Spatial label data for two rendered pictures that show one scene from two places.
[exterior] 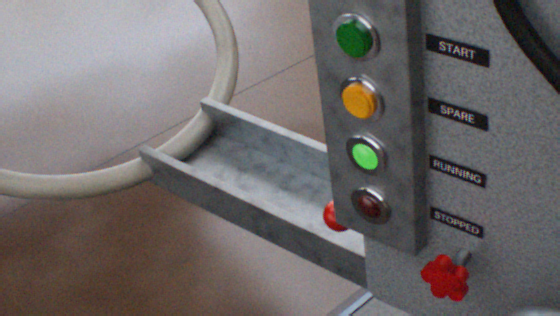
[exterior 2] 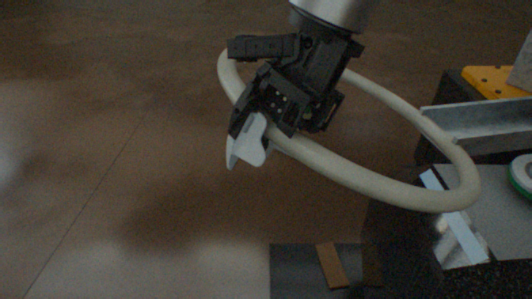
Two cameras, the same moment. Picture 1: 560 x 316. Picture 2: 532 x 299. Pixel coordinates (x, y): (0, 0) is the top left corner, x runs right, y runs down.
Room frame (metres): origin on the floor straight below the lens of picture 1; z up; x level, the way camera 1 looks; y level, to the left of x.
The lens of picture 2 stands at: (0.82, 0.78, 1.50)
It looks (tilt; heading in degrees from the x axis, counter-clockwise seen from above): 38 degrees down; 303
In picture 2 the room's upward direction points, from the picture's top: straight up
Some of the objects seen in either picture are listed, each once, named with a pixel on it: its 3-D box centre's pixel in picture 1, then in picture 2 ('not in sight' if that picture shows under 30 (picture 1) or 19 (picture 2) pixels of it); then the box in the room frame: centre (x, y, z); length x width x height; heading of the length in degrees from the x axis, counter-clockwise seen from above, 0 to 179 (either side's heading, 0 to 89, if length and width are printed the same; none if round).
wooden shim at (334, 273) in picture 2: not in sight; (331, 263); (1.07, -0.21, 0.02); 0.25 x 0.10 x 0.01; 133
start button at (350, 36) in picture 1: (354, 38); not in sight; (0.47, -0.06, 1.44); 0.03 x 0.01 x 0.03; 45
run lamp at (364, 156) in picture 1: (366, 154); not in sight; (0.47, -0.07, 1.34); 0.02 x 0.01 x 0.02; 45
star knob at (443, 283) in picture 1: (453, 266); not in sight; (0.42, -0.12, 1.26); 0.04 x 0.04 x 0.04; 45
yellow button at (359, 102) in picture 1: (360, 100); not in sight; (0.47, -0.06, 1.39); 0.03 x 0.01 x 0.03; 45
